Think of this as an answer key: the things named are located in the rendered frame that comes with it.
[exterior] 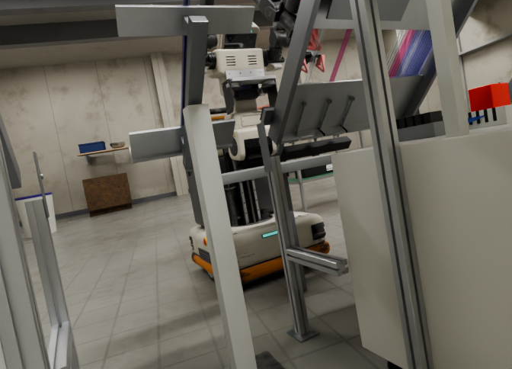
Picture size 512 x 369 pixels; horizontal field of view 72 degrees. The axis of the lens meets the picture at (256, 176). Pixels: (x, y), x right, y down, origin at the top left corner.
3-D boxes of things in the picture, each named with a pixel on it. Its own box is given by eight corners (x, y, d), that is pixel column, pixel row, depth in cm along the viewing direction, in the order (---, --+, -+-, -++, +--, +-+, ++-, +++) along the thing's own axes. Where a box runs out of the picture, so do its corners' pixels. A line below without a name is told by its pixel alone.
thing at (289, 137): (280, 144, 123) (270, 133, 127) (408, 123, 153) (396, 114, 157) (281, 141, 122) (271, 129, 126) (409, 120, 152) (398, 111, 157)
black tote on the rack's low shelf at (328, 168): (305, 178, 357) (303, 167, 356) (296, 178, 372) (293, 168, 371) (347, 168, 383) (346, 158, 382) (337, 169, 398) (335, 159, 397)
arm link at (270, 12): (282, 12, 127) (264, 14, 123) (291, -21, 119) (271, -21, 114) (303, 28, 122) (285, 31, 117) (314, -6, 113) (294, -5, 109)
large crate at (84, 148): (107, 151, 890) (105, 142, 889) (104, 149, 850) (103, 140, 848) (83, 155, 875) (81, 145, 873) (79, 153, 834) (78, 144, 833)
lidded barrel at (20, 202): (63, 228, 634) (56, 190, 630) (55, 232, 579) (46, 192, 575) (29, 235, 618) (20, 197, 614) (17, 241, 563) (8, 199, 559)
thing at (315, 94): (277, 136, 124) (273, 132, 126) (404, 117, 154) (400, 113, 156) (291, 88, 111) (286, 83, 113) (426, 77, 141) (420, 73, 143)
